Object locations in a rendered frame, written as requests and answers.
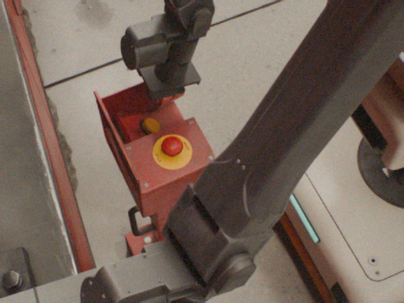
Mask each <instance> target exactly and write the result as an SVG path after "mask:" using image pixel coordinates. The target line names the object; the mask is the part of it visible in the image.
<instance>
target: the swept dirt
mask: <svg viewBox="0 0 404 303"><path fill-rule="evenodd" d="M24 11H25V14H23V15H24V18H25V22H26V26H27V31H28V33H29V36H30V41H31V44H32V49H33V51H34V55H35V59H36V62H37V63H38V48H37V46H36V45H35V37H34V35H33V34H32V31H31V28H32V23H31V21H30V18H29V12H28V11H27V10H26V9H25V8H24ZM38 68H39V70H40V65H39V63H38ZM40 75H41V77H42V81H43V86H44V80H43V75H42V74H41V71H40ZM46 96H47V95H46ZM47 99H48V104H49V107H50V111H51V112H52V115H53V119H54V123H55V125H56V130H57V133H58V137H59V141H60V143H61V148H62V152H63V156H64V157H65V160H66V164H67V167H68V170H69V174H70V178H71V182H72V185H73V188H74V192H76V189H78V186H79V181H78V179H77V178H76V168H75V166H74V165H73V163H72V161H71V155H72V153H73V150H72V148H71V147H70V146H69V145H68V143H67V140H66V137H65V136H64V135H63V134H62V133H60V131H59V130H58V124H59V117H58V113H57V107H56V104H55V103H54V102H53V101H52V100H50V98H49V97H48V96H47Z"/></svg>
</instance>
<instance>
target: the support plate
mask: <svg viewBox="0 0 404 303"><path fill-rule="evenodd" d="M101 267H103V266H100V267H98V268H94V269H92V270H88V271H84V272H82V273H80V274H77V275H74V276H70V277H68V278H62V279H60V280H57V281H54V282H51V283H48V284H43V285H41V286H39V287H36V291H37V294H38V296H39V300H40V303H81V300H80V291H81V286H82V282H83V280H84V279H85V278H86V277H89V276H95V275H96V272H97V271H98V270H99V269H100V268H101ZM0 303H36V301H35V295H34V291H33V289H30V290H27V291H22V292H20V293H17V294H13V295H10V296H7V297H4V298H0Z"/></svg>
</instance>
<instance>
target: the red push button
mask: <svg viewBox="0 0 404 303"><path fill-rule="evenodd" d="M161 149H162V151H163V153H165V154H166V155H169V156H170V157H174V156H176V155H178V154H180V153H181V152H182V150H183V142H182V141H181V139H180V138H178V137H176V136H169V137H167V138H165V139H164V140H163V141H162V144H161Z"/></svg>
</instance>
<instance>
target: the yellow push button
mask: <svg viewBox="0 0 404 303"><path fill-rule="evenodd" d="M142 127H143V129H144V130H145V131H146V133H147V134H149V135H150V134H153V133H154V132H157V131H159V130H160V129H161V128H160V125H159V124H158V122H157V121H156V120H155V119H153V118H145V119H144V122H143V123H142Z"/></svg>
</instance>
